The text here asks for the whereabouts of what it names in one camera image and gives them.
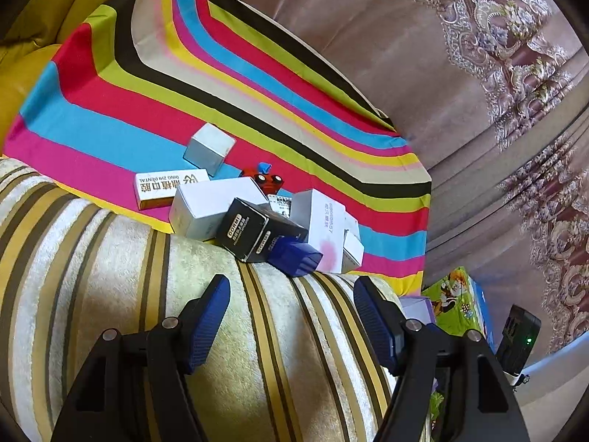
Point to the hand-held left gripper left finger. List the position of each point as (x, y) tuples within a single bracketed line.
[(207, 327)]

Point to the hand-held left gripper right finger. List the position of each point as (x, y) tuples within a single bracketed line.
[(375, 317)]

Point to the blue box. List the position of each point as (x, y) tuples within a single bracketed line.
[(297, 258)]

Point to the black box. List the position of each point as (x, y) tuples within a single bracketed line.
[(251, 235)]

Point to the white box with pink print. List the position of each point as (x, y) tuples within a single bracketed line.
[(322, 225)]

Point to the large white grey box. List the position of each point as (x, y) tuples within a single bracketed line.
[(202, 207)]

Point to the grey cube box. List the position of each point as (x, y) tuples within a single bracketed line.
[(207, 149)]

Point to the white purple box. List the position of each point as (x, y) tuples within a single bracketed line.
[(416, 311)]

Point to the small white box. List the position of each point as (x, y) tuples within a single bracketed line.
[(353, 248)]

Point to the beige striped sofa cushion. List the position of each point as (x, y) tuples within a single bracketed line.
[(115, 262)]

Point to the white box with green print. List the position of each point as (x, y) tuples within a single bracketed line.
[(280, 205)]

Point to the black device with green light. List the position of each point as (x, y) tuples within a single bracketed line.
[(515, 345)]

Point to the long white orange box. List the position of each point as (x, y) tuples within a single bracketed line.
[(161, 191)]

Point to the red toy car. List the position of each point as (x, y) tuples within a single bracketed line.
[(267, 182)]

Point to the multicolour striped cloth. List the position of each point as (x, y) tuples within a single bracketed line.
[(138, 101)]

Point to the pink embroidered curtain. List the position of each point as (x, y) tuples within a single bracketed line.
[(368, 32)]

